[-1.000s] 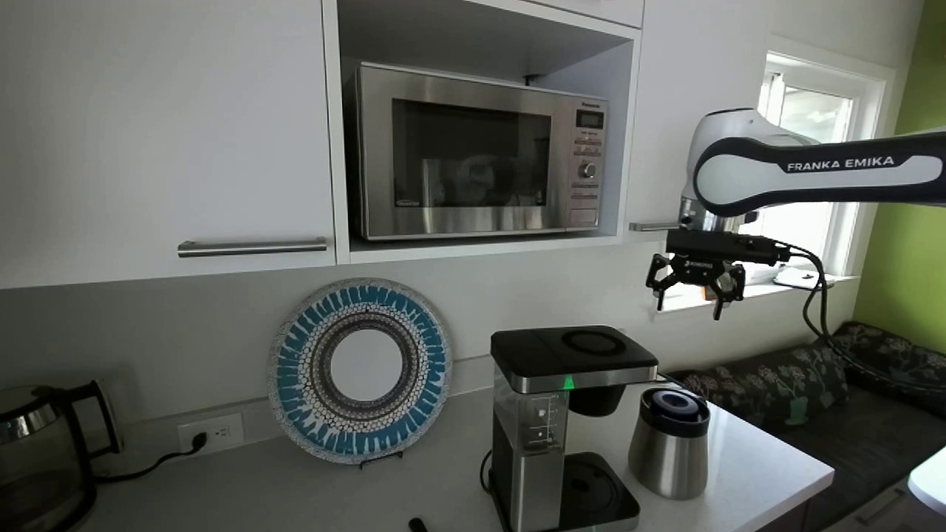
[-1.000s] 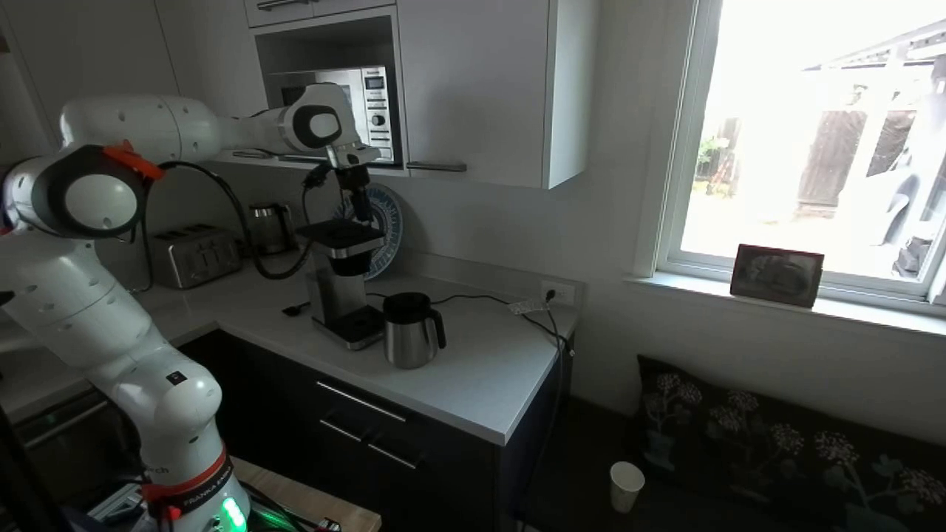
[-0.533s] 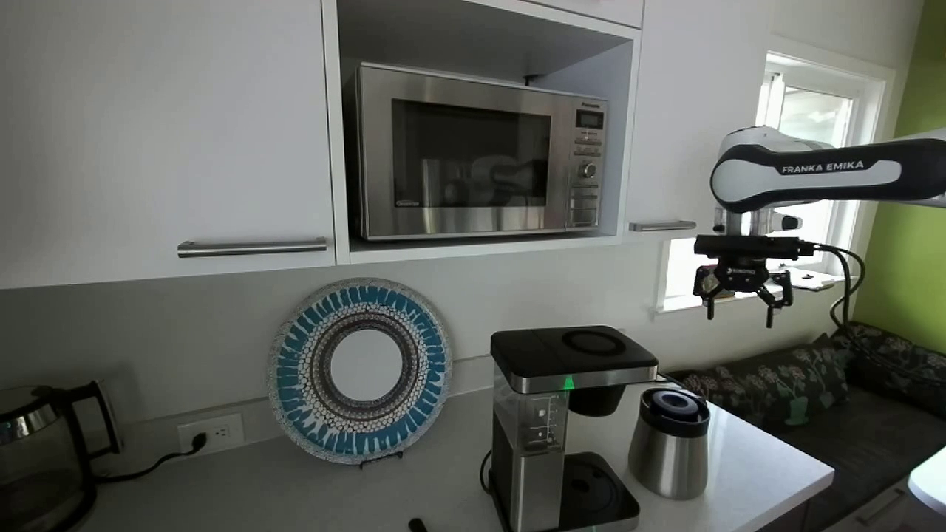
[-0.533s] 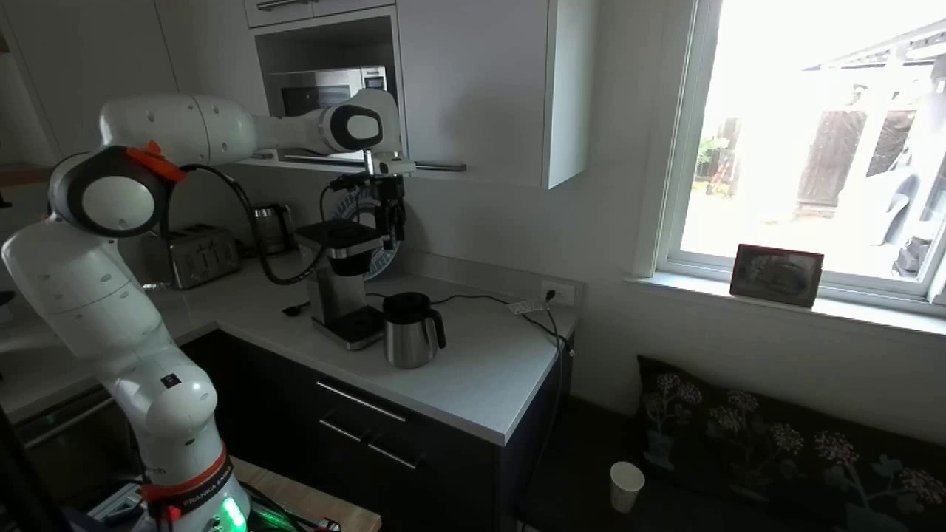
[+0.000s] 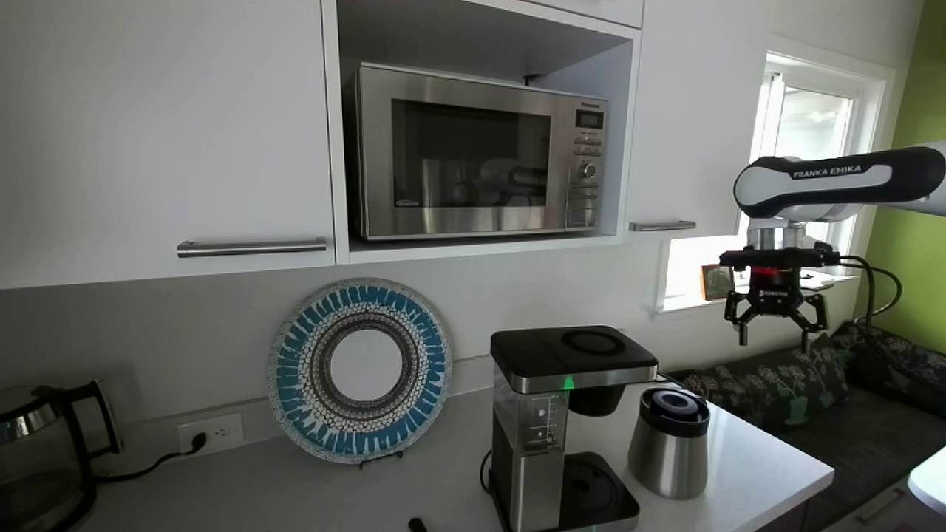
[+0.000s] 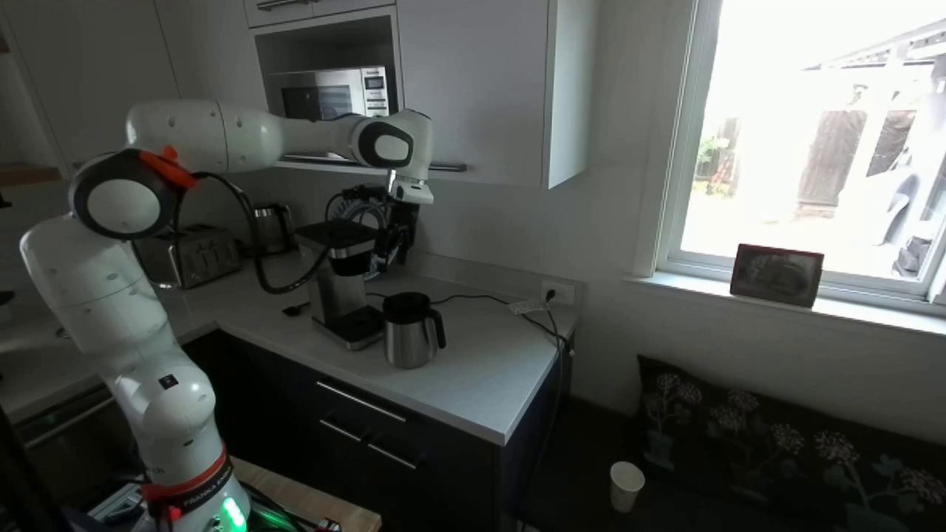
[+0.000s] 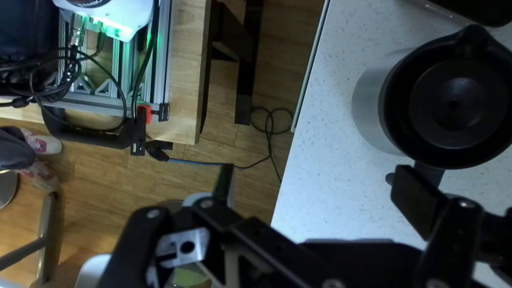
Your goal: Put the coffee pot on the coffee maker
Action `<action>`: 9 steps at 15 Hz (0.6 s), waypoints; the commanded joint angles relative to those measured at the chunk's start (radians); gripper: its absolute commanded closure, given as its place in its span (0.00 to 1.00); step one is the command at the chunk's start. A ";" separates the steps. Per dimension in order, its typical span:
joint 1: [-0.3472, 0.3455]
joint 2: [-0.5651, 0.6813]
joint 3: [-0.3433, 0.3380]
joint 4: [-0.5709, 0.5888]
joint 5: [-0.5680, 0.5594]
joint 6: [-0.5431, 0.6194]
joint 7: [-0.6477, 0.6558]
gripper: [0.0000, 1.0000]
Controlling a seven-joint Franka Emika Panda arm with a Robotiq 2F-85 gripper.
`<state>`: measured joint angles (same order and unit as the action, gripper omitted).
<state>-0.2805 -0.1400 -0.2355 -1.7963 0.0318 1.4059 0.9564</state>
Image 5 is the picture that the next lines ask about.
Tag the stainless steel coffee pot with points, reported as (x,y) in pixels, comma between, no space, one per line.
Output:
(670,454)

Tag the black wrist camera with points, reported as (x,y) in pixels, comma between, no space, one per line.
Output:
(788,256)

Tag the small black object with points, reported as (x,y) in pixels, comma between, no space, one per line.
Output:
(419,523)

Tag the stainless steel microwave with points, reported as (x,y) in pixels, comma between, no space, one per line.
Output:
(475,166)

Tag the white wall cabinet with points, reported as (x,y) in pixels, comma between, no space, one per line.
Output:
(148,120)

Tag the black steel coffee maker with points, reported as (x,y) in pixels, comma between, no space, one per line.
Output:
(533,444)

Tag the white wall outlet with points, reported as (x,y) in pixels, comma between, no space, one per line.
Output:
(224,429)

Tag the small dark picture frame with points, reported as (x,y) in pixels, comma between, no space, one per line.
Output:
(716,282)

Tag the dark floral sofa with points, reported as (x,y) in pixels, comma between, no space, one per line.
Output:
(771,387)

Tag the blue patterned decorative plate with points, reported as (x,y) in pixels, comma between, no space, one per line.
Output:
(296,393)

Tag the white framed window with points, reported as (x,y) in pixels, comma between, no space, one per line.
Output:
(817,120)

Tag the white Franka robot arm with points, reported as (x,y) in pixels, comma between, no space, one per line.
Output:
(839,182)

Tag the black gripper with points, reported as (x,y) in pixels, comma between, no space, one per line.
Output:
(780,288)

